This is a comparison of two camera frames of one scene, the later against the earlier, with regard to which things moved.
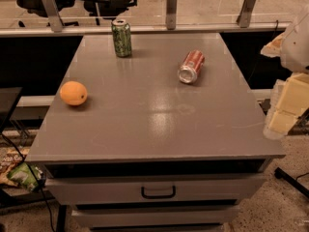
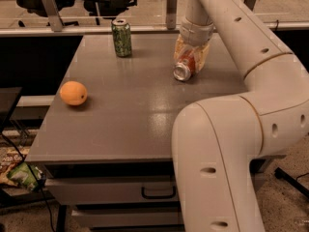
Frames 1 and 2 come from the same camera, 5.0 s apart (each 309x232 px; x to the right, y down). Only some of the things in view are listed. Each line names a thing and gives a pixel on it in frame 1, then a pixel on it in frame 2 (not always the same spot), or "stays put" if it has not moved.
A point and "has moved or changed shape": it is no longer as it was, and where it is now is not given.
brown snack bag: (10, 159) stays put
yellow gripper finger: (273, 47) to (193, 35)
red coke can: (191, 67) has moved or changed shape
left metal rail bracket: (51, 10) stays put
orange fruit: (73, 93) stays put
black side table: (8, 98) stays put
